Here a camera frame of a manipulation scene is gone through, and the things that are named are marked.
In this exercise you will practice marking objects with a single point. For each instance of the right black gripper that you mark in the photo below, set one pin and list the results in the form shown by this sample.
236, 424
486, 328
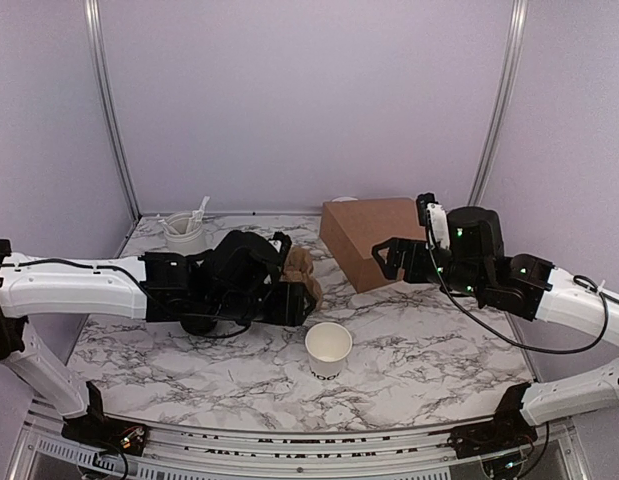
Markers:
399, 247

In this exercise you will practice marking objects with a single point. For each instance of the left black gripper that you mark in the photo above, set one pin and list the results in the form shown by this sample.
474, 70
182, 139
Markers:
289, 310

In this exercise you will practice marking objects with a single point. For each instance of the single white paper cup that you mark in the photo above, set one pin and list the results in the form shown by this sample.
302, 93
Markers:
328, 346

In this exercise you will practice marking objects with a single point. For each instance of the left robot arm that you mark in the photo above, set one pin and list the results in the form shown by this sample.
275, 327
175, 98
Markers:
153, 287

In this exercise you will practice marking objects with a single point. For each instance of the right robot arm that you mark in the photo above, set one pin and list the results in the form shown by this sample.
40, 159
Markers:
463, 253

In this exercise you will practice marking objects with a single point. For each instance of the brown cardboard box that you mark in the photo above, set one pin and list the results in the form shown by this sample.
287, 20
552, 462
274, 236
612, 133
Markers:
350, 229

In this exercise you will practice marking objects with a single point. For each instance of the brown pulp cup carrier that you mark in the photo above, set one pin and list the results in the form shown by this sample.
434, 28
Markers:
299, 268

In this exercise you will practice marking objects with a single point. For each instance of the white plastic utensil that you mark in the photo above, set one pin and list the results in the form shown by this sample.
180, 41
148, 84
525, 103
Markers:
198, 214

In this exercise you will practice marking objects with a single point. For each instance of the white ribbed utensil container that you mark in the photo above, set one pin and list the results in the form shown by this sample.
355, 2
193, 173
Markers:
180, 236

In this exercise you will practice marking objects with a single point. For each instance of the white round object behind box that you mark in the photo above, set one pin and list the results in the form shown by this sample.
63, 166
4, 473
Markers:
344, 199

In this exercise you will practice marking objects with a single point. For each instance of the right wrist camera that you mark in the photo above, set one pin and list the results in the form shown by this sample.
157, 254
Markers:
432, 216

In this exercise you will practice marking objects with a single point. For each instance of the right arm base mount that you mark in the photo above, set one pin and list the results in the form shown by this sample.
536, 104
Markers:
507, 428

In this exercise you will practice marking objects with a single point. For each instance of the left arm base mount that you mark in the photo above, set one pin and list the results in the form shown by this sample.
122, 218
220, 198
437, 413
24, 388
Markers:
96, 429

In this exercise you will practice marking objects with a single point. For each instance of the right aluminium frame post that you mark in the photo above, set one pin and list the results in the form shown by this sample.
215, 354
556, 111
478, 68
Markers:
504, 92

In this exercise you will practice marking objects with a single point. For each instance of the aluminium frame post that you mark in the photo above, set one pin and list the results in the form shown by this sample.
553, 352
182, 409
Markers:
98, 53
504, 92

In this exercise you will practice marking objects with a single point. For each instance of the left aluminium frame post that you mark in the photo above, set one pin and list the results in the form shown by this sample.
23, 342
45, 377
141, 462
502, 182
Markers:
98, 53

